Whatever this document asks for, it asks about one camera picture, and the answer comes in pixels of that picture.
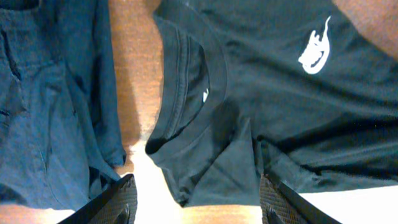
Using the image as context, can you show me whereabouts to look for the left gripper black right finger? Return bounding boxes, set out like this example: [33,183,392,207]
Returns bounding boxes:
[260,174,340,224]

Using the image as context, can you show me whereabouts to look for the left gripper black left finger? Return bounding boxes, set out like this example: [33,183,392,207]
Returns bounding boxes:
[59,174,137,224]

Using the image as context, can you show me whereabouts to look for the black t-shirt white logo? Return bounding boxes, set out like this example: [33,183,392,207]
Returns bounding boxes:
[146,0,397,207]

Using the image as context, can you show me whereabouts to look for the folded navy blue garment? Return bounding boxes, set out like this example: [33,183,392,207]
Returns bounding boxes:
[1,0,126,210]

